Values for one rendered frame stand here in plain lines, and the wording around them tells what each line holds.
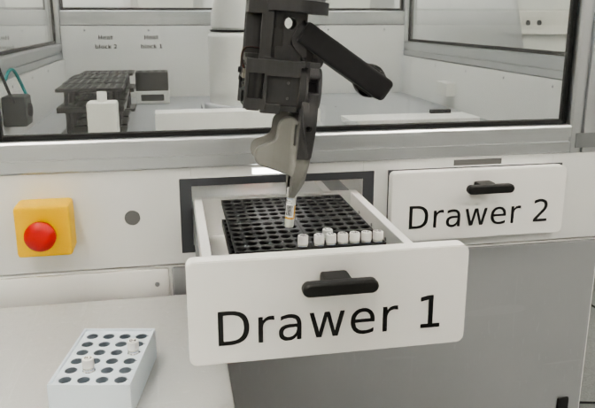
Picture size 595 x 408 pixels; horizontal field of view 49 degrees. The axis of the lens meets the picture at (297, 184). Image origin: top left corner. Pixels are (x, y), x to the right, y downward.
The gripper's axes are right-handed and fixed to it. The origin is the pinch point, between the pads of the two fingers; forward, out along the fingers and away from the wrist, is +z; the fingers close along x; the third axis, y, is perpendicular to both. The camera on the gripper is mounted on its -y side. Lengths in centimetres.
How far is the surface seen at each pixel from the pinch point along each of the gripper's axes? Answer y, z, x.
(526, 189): -41.0, 4.1, -21.8
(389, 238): -13.7, 7.8, -5.7
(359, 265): -5.1, 5.4, 10.8
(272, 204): -0.1, 7.2, -17.8
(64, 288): 28.5, 22.6, -22.4
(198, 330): 10.6, 12.5, 11.0
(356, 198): -13.3, 6.8, -21.3
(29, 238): 31.8, 12.7, -15.1
